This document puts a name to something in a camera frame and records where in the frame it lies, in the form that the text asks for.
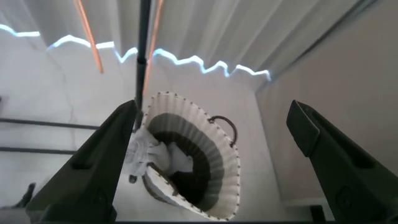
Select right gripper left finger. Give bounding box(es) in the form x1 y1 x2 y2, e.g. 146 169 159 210
25 99 139 223

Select white laundry basket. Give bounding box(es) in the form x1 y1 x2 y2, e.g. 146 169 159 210
141 91 242 222

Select pale grey shorts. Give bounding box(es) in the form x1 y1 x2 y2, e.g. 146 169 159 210
124 126 195 185

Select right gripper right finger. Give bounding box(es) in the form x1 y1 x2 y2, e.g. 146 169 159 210
285 99 398 223

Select white curtain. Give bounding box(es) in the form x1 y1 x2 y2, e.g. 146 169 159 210
0 0 363 82

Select black clothes rack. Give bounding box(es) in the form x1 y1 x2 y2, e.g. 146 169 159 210
0 0 152 156

